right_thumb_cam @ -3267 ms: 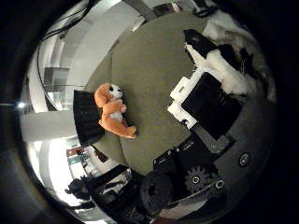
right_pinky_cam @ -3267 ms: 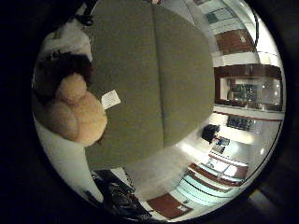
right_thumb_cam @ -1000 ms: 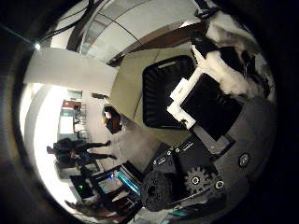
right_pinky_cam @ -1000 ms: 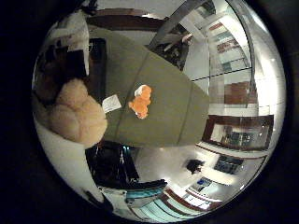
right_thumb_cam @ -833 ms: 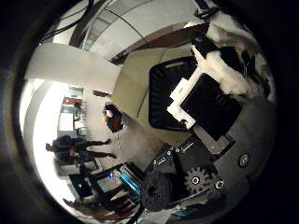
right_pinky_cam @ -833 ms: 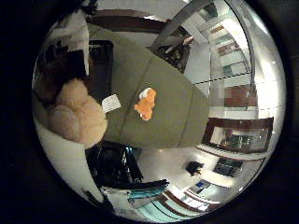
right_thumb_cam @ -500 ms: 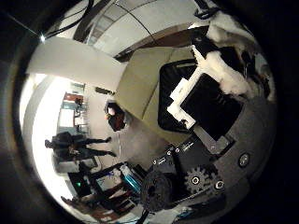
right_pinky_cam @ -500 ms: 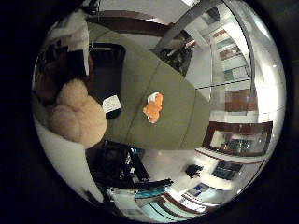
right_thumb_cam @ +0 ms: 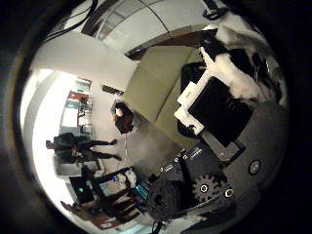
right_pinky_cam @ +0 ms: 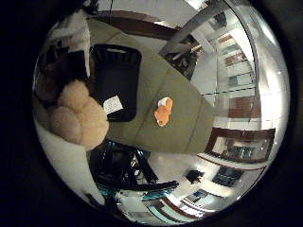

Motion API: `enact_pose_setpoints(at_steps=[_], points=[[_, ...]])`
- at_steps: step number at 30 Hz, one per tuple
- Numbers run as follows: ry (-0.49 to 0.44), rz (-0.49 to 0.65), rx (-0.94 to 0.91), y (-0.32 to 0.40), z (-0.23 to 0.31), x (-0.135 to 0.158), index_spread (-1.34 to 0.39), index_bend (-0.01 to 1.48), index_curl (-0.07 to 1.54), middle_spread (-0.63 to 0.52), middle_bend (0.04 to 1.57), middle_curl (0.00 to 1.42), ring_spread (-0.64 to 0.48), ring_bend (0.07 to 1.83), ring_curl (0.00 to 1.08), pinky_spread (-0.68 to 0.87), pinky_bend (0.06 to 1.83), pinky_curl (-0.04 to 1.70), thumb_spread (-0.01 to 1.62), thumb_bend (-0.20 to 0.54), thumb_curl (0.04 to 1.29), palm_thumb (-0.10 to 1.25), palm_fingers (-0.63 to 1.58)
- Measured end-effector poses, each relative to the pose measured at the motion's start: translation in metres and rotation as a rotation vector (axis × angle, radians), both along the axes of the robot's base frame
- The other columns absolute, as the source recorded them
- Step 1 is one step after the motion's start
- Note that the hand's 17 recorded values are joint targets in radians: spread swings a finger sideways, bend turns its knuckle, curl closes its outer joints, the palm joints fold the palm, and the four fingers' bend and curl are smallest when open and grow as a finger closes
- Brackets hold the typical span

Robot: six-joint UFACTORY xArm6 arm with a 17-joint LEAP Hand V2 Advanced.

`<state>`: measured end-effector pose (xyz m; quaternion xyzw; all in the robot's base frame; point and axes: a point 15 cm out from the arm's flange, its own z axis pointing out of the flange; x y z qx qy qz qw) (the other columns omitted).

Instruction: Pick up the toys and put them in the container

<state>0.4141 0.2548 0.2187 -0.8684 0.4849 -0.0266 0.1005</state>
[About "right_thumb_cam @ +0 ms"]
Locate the olive green table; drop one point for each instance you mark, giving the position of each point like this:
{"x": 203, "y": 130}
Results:
{"x": 152, "y": 84}

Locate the dark bin with pink item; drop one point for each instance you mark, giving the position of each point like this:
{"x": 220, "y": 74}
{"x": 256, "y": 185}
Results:
{"x": 124, "y": 118}

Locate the person in dark clothes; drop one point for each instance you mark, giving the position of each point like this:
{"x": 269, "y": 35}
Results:
{"x": 73, "y": 148}

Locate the black frame cart with teal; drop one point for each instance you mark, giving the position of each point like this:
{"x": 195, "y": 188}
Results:
{"x": 107, "y": 191}

